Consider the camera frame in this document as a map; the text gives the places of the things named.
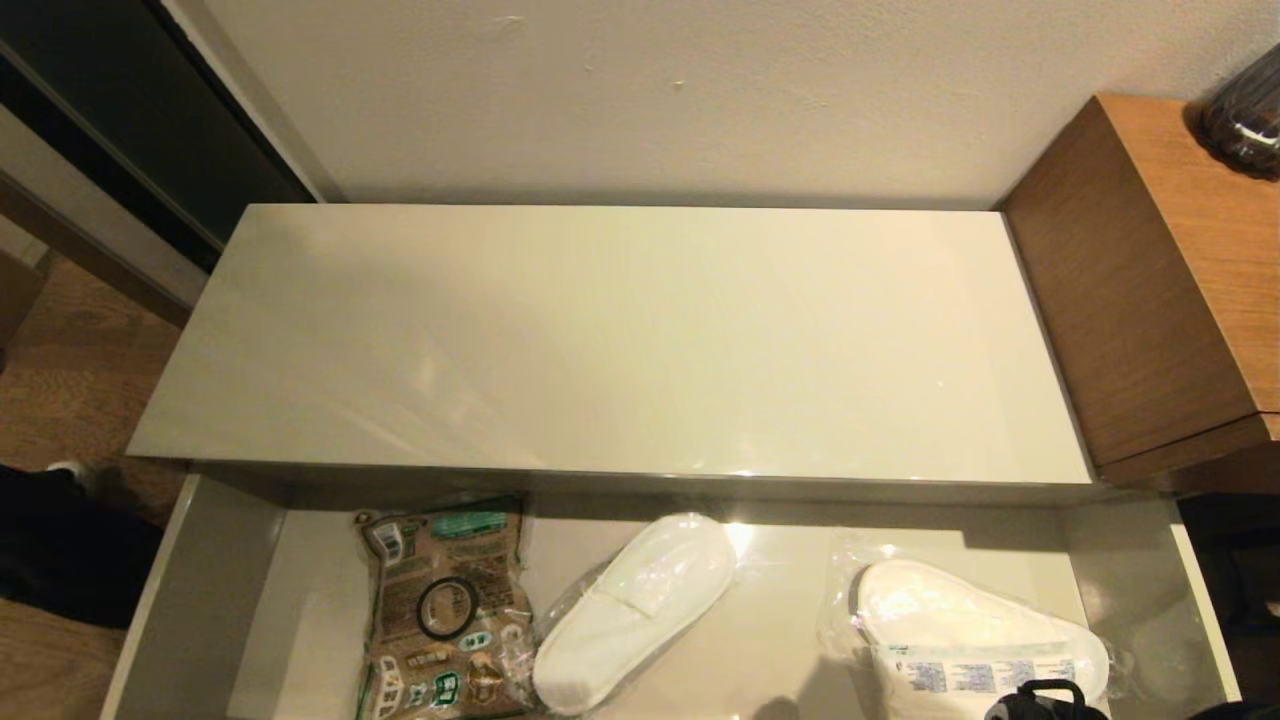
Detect white slipper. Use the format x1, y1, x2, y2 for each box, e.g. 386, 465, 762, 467
533, 512, 741, 717
818, 530, 1131, 716

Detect beige drawer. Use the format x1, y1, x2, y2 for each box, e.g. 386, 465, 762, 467
100, 465, 1246, 720

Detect black tape roll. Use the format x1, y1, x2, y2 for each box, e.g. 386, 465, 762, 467
415, 577, 479, 641

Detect white tissue pack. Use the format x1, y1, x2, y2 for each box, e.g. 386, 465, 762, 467
872, 643, 1083, 720

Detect brown snack bag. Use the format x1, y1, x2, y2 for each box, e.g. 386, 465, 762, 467
355, 495, 556, 720

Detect brown wooden side cabinet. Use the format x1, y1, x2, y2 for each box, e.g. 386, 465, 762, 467
1000, 93, 1280, 491

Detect dark door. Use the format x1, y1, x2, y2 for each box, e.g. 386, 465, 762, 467
0, 0, 319, 273

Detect brown furniture piece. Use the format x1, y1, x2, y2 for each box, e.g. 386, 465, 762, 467
0, 248, 48, 373

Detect dark glass vase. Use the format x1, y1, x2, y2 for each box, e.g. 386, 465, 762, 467
1200, 40, 1280, 179

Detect black metal stand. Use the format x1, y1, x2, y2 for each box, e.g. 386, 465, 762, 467
1205, 545, 1280, 641

